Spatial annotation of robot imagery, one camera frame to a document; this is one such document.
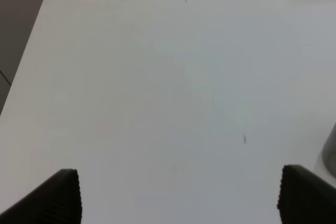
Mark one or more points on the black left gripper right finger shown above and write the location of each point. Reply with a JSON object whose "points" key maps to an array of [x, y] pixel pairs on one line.
{"points": [[304, 197]]}

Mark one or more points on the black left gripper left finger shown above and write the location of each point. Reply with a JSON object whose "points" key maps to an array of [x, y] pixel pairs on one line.
{"points": [[57, 200]]}

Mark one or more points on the grey translucent plastic cup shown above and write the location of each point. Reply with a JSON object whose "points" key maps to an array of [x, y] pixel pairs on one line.
{"points": [[328, 152]]}

